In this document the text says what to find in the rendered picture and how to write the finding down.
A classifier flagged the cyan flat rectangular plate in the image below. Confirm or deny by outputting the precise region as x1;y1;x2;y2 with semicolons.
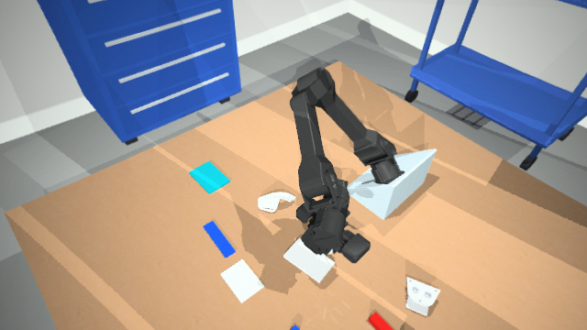
189;161;230;194

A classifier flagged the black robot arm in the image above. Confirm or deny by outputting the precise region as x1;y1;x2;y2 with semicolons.
290;67;404;256

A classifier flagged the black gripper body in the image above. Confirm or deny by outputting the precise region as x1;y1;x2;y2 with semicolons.
296;203;371;263

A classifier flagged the red cube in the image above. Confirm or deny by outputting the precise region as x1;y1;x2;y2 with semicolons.
369;312;393;330

